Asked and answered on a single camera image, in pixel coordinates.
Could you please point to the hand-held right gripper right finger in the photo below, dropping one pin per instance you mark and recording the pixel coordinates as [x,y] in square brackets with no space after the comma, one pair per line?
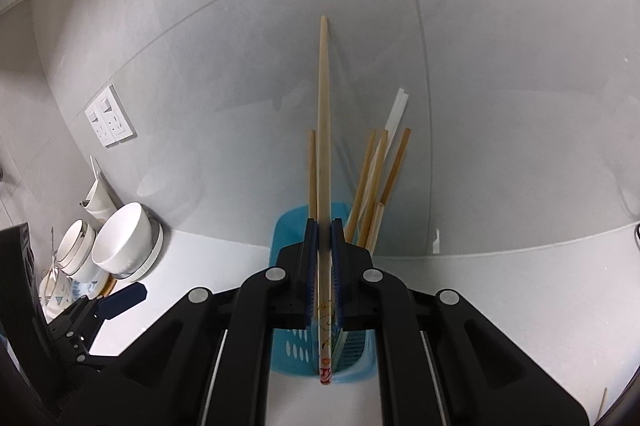
[338,266]

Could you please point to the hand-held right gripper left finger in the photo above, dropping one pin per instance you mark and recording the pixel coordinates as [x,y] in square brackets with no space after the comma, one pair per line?
[311,266]

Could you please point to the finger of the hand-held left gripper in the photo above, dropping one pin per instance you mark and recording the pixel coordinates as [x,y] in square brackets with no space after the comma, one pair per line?
[120,301]

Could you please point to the blue plastic utensil holder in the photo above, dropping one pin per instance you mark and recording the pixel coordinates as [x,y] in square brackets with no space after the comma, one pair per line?
[290,231]

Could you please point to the tan chopstick with red end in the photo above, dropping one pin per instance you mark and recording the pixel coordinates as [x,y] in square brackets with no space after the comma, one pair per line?
[325,130]

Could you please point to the amber chopstick with clear end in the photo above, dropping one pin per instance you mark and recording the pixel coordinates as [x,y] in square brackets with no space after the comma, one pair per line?
[396,110]

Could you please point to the blue patterned dish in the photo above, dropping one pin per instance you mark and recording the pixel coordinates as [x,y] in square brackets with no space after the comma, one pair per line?
[57,293]

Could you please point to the large white bowl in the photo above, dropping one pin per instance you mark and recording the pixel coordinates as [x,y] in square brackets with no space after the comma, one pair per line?
[122,236]

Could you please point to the white bowl with dark rim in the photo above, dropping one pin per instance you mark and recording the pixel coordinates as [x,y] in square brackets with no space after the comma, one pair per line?
[75,246]

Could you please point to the white ceramic jug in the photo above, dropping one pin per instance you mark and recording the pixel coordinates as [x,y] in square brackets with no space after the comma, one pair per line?
[100,196]

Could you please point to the small white wall clip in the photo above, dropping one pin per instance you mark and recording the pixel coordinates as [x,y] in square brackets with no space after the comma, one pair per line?
[436,242]

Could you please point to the white wall socket panel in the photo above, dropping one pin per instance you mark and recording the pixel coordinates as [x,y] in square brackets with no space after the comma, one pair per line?
[109,115]

